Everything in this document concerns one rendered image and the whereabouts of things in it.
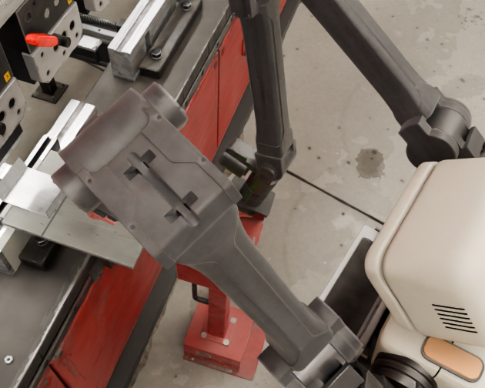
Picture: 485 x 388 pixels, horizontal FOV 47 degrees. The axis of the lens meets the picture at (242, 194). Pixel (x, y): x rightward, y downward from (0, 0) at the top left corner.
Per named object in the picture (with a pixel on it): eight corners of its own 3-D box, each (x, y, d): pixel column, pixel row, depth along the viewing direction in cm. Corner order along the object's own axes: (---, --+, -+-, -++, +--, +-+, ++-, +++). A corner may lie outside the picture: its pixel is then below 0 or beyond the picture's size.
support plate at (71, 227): (133, 269, 101) (132, 267, 100) (2, 225, 104) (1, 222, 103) (172, 191, 110) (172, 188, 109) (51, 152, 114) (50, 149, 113)
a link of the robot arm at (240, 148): (277, 175, 108) (296, 147, 113) (228, 141, 108) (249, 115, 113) (255, 204, 118) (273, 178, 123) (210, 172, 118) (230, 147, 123)
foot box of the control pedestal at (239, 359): (252, 382, 188) (255, 371, 178) (182, 359, 191) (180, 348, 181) (269, 326, 199) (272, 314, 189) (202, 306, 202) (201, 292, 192)
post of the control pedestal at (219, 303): (223, 338, 184) (228, 265, 138) (208, 333, 184) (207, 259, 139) (229, 322, 187) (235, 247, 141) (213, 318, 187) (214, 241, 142)
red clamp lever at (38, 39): (40, 36, 85) (71, 37, 95) (15, 29, 86) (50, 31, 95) (38, 48, 86) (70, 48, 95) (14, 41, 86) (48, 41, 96)
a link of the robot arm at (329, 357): (341, 422, 66) (372, 389, 67) (287, 368, 63) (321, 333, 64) (309, 386, 75) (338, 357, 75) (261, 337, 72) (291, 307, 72)
